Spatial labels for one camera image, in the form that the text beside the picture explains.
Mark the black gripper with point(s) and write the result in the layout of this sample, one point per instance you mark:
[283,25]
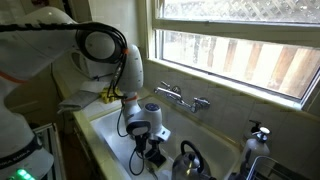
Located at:
[146,141]

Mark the grey folded cloth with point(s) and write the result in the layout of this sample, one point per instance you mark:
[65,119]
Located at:
[77,101]

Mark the white soap pump bottle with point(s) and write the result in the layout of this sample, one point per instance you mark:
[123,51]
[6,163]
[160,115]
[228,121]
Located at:
[256,146]

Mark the white countertop appliance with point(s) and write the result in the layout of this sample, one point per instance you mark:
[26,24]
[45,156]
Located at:
[91,68]

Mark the white upper cabinet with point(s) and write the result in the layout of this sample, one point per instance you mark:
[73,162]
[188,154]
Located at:
[121,14]

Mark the metal spoon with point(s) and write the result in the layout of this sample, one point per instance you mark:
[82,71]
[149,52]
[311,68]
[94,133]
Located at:
[152,172]

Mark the chrome wall tap faucet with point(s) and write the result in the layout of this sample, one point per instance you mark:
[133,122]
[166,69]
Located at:
[174,93]

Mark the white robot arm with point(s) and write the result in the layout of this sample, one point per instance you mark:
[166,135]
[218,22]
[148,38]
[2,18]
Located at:
[33,42]

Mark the black yellow sponge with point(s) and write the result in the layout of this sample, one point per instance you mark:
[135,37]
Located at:
[156,158]

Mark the dish drying rack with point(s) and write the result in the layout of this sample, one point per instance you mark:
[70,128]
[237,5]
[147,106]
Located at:
[265,168]

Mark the steel kettle black handle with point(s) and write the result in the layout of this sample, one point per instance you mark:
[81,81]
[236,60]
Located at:
[190,165]

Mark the white kitchen sink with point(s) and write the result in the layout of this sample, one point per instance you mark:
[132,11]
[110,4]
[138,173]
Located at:
[220,155]

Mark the window with white frame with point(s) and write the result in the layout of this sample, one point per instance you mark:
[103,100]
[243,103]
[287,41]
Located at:
[268,46]

